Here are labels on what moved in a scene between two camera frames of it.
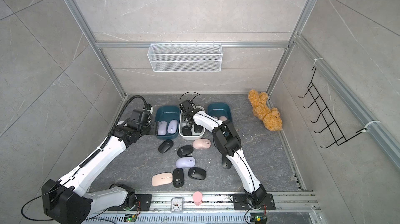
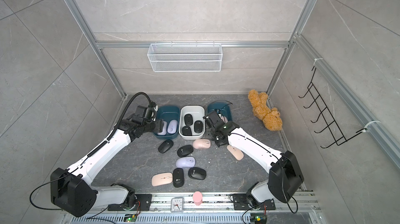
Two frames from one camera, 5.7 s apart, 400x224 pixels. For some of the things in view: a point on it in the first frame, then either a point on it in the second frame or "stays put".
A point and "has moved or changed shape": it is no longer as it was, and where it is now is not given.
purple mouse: [162, 129] stays put
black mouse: [226, 163] has moved or changed shape
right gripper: [185, 118] to [208, 126]
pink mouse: [222, 118] stays put
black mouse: [186, 131] stays put
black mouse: [165, 146] stays put
